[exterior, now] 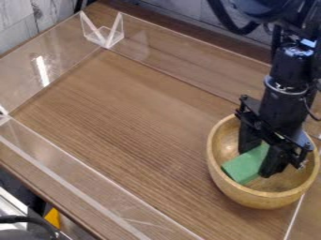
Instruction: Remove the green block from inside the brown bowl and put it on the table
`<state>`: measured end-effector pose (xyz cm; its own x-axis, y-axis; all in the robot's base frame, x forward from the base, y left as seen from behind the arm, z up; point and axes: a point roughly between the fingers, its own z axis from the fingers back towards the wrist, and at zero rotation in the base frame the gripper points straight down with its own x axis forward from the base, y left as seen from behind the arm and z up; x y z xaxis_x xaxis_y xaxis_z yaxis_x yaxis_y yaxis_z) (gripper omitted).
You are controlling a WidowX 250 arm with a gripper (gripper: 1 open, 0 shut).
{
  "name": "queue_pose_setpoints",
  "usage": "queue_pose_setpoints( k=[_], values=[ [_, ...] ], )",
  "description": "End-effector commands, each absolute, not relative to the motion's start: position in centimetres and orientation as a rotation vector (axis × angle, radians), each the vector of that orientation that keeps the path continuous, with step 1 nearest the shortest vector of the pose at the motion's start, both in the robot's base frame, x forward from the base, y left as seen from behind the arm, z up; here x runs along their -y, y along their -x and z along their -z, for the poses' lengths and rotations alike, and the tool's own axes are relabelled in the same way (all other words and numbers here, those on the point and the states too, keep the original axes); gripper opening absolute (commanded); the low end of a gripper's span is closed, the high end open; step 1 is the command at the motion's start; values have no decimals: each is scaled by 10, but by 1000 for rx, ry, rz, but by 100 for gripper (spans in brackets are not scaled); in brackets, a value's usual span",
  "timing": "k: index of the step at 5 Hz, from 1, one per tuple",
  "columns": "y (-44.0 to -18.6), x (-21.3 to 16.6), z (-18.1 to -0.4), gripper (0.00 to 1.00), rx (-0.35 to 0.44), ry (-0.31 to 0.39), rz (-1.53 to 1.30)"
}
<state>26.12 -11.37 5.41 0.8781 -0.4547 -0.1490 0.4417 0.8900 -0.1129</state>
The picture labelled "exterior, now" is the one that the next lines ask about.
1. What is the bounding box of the black cable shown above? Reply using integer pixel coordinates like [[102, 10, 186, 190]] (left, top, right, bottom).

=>
[[0, 215, 60, 240]]

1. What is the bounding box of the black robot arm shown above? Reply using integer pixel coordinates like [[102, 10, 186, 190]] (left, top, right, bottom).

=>
[[207, 0, 321, 178]]

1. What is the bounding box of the yellow label sticker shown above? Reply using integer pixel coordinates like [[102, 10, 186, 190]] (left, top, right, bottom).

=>
[[45, 208, 62, 228]]

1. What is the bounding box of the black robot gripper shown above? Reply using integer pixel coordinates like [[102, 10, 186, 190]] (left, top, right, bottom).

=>
[[235, 76, 314, 178]]

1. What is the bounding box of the green rectangular block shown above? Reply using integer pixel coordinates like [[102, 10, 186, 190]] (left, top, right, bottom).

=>
[[221, 143, 270, 185]]

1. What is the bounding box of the clear acrylic front wall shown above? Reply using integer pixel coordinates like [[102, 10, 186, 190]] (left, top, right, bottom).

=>
[[0, 106, 203, 240]]

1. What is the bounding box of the brown wooden bowl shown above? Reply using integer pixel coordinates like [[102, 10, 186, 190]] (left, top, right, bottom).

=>
[[206, 114, 321, 209]]

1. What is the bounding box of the clear acrylic corner bracket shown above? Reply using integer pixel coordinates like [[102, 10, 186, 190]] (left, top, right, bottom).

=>
[[79, 12, 124, 49]]

